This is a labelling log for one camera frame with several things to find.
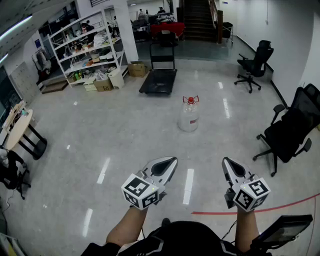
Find cream plastic bin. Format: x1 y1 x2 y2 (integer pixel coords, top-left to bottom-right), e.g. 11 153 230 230
107 68 125 90

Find red floor tape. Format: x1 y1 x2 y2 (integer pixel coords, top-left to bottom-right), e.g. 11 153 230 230
191 192 320 216

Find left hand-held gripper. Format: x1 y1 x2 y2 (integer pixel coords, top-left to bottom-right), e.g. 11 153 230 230
121 156 179 212

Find black swivel chair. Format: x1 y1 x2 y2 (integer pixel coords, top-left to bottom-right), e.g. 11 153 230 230
0 148 32 201

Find table with red cloth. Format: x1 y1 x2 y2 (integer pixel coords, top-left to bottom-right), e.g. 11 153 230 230
150 21 186 41

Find white metal shelving unit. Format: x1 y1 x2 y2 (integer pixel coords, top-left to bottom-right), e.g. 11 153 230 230
46 8 130 88

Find cardboard box with white bag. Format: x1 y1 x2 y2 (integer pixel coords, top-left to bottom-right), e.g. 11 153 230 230
93 72 115 92

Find black metal rack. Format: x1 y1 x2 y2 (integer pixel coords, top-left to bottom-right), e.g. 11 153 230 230
221 21 235 46

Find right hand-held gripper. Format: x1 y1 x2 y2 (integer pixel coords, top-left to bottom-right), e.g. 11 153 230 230
221 156 272 213

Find wooden desk with white legs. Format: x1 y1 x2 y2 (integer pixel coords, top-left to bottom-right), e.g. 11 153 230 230
1 101 27 133

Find black round pedestal seat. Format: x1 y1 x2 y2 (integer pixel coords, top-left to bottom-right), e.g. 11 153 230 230
156 29 179 48

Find round wooden table black base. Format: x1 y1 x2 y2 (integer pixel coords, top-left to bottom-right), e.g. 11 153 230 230
4 109 48 161

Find clear water jug red cap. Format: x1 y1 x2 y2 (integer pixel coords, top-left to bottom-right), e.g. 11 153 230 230
177 95 200 133

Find black office chair with headrest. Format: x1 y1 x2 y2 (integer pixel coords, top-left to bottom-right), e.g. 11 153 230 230
234 39 275 94

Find person's right forearm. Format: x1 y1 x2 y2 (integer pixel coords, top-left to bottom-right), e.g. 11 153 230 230
233 208 261 253

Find cluttered black workbench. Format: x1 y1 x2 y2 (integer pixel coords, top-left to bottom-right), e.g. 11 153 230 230
131 15 152 42

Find clothes rack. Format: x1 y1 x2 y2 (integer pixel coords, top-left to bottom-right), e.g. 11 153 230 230
31 48 52 76

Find brown low wooden platform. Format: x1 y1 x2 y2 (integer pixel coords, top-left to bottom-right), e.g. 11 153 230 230
41 78 70 95

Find dark wooden staircase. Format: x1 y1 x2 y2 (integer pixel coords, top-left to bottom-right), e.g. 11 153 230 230
178 0 223 45

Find black mesh office chair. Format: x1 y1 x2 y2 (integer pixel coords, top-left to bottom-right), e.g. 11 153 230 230
252 83 320 178

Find white locker cabinet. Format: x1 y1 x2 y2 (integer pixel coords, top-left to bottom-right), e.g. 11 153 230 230
9 61 41 106

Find black platform trolley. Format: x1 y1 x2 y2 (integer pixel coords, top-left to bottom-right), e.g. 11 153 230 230
138 42 178 96

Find black tablet screen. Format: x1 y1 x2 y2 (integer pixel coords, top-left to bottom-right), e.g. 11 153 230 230
251 214 314 251

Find white flat boxes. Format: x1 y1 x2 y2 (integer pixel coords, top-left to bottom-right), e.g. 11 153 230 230
83 79 97 92

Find dark glass door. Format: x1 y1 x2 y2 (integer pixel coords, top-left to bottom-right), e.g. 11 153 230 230
0 64 22 121

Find person's left forearm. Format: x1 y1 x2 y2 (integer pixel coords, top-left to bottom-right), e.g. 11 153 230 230
105 206 150 247

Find person's black clothed torso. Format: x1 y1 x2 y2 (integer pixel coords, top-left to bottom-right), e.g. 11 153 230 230
81 220 272 256

